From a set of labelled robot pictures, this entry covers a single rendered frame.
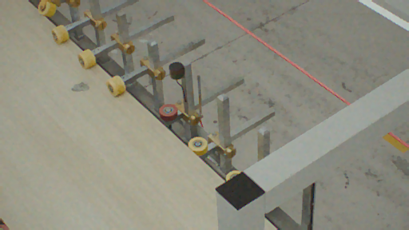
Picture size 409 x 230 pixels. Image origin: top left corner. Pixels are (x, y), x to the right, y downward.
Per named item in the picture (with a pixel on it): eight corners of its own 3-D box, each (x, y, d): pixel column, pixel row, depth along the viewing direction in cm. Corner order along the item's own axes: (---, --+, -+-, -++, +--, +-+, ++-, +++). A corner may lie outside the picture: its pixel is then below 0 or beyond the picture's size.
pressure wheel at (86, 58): (88, 45, 365) (97, 60, 364) (85, 53, 372) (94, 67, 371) (77, 51, 362) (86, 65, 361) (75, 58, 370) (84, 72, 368)
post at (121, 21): (133, 86, 393) (121, 8, 360) (136, 89, 391) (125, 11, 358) (127, 89, 392) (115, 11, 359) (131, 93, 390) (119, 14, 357)
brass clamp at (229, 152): (218, 137, 344) (217, 129, 340) (237, 155, 336) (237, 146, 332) (207, 144, 341) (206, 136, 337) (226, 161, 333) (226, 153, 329)
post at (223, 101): (227, 172, 349) (223, 91, 316) (232, 176, 347) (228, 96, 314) (220, 176, 348) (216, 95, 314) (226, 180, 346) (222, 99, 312)
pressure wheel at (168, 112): (172, 118, 356) (170, 100, 348) (182, 128, 351) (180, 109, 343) (157, 127, 352) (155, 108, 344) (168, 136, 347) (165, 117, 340)
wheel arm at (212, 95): (239, 81, 368) (239, 74, 365) (244, 85, 366) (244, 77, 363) (164, 123, 350) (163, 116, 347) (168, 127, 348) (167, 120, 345)
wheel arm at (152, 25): (170, 17, 389) (169, 10, 386) (174, 20, 387) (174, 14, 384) (84, 59, 368) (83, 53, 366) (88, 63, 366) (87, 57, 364)
